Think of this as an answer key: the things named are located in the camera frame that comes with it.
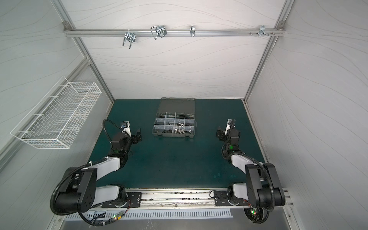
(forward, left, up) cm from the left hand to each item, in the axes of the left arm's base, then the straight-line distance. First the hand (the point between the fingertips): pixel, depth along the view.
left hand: (134, 127), depth 90 cm
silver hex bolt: (+3, -26, -9) cm, 28 cm away
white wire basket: (-12, +30, +21) cm, 38 cm away
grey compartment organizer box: (+14, -24, -8) cm, 29 cm away
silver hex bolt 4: (+5, -25, -10) cm, 28 cm away
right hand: (+3, -62, +1) cm, 62 cm away
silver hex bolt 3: (+4, -34, -9) cm, 35 cm away
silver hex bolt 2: (+4, -30, -9) cm, 32 cm away
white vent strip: (-43, -44, -12) cm, 62 cm away
